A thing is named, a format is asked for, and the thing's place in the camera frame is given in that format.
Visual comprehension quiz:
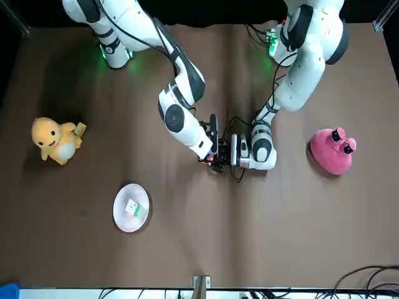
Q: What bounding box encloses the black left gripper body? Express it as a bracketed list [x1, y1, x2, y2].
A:
[221, 138, 233, 166]

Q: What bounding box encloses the multicoloured puzzle cube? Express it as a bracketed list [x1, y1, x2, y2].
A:
[125, 199, 147, 218]

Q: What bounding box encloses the pink plush toy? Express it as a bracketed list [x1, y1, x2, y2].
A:
[309, 126, 358, 176]

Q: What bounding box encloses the pale pink round plate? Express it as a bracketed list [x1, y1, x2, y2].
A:
[112, 183, 151, 233]

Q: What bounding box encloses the orange plush toy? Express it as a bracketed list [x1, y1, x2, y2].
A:
[31, 116, 88, 166]

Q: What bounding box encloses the blue plastic tray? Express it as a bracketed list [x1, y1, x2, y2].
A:
[0, 281, 21, 299]

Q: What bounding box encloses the aluminium frame post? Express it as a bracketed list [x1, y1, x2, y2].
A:
[0, 0, 31, 39]
[372, 8, 395, 32]
[191, 275, 211, 299]

